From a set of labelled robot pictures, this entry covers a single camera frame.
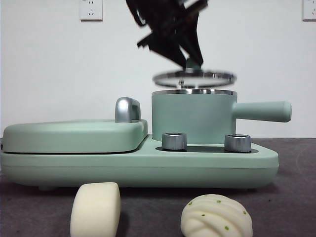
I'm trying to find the glass pot lid green knob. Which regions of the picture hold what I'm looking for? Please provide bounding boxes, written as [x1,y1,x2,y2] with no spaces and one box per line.
[152,59,237,89]

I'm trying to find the twisted white bun green specks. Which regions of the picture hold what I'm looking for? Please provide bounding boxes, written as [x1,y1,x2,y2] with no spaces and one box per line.
[180,194,254,237]

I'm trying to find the plain white steamed bun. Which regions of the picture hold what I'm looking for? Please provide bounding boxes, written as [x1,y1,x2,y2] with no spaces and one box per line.
[70,182,121,237]

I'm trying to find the silver control knob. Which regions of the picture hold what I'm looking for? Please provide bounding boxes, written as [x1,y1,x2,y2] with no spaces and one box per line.
[161,132,188,151]
[224,134,252,153]

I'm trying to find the mint green breakfast machine base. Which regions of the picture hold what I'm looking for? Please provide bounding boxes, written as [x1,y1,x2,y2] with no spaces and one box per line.
[0,134,280,192]

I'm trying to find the mint green pot with handle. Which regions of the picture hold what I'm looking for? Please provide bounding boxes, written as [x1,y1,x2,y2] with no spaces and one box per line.
[151,89,293,145]

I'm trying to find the silver griddle cover handle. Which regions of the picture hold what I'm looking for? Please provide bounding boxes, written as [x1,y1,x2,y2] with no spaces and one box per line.
[115,97,142,123]

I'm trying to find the white wall socket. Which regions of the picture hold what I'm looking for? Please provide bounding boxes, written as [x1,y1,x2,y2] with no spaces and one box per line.
[302,0,316,21]
[79,0,103,22]

